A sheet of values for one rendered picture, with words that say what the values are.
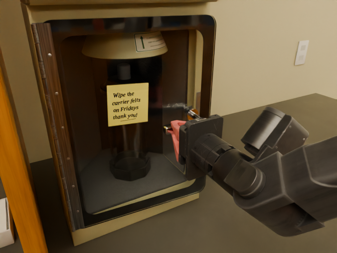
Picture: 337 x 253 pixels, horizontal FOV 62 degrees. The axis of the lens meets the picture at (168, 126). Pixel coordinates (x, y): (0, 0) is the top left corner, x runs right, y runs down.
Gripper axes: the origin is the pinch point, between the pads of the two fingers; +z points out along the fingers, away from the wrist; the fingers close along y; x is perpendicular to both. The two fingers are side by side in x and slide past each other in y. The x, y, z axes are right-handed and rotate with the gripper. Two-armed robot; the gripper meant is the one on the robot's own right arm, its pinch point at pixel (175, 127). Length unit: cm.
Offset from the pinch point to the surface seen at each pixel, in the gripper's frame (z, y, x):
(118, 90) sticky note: 4.9, 7.2, 8.9
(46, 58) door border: 5.7, 13.6, 19.3
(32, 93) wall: 50, -5, 20
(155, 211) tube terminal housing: 6.8, -24.9, 1.3
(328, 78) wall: 50, -21, -129
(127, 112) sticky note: 4.8, 2.8, 7.4
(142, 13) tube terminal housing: 6.9, 19.3, 2.8
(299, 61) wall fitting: 49, -8, -100
